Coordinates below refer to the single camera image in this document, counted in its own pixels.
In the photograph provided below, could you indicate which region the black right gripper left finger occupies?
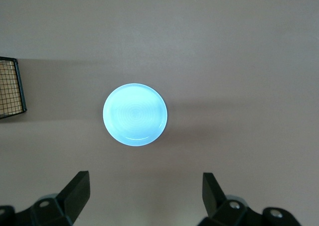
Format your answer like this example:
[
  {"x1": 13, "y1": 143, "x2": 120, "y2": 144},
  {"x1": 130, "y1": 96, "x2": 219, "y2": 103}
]
[{"x1": 0, "y1": 170, "x2": 90, "y2": 226}]

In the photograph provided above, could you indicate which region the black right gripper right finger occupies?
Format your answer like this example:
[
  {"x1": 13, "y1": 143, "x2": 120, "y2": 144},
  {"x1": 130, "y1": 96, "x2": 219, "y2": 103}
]
[{"x1": 198, "y1": 172, "x2": 302, "y2": 226}]

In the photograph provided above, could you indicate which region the light blue round plate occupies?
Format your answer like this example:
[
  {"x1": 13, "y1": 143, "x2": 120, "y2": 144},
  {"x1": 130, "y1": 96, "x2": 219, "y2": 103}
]
[{"x1": 102, "y1": 83, "x2": 168, "y2": 147}]

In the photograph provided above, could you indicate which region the black wire basket wooden base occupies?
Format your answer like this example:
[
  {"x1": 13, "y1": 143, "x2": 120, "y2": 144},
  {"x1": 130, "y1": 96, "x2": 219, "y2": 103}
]
[{"x1": 0, "y1": 56, "x2": 28, "y2": 122}]

